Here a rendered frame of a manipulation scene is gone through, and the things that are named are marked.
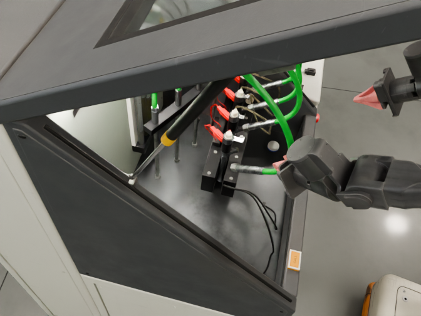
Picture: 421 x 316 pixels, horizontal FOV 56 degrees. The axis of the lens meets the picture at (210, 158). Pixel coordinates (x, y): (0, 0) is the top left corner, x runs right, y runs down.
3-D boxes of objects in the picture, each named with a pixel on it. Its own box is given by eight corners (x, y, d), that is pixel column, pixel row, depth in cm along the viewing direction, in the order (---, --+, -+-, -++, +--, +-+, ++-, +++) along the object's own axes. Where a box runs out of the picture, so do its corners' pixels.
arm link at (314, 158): (375, 210, 63) (390, 167, 67) (335, 164, 58) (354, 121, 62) (315, 209, 73) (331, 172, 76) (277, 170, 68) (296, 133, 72)
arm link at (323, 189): (342, 209, 69) (363, 185, 70) (320, 185, 67) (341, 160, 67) (318, 198, 76) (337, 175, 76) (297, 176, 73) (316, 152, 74)
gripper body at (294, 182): (274, 171, 78) (294, 180, 72) (313, 143, 81) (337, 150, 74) (287, 197, 81) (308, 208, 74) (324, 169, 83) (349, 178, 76)
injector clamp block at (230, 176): (230, 209, 124) (236, 183, 112) (198, 201, 125) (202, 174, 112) (249, 128, 144) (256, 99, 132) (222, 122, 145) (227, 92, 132)
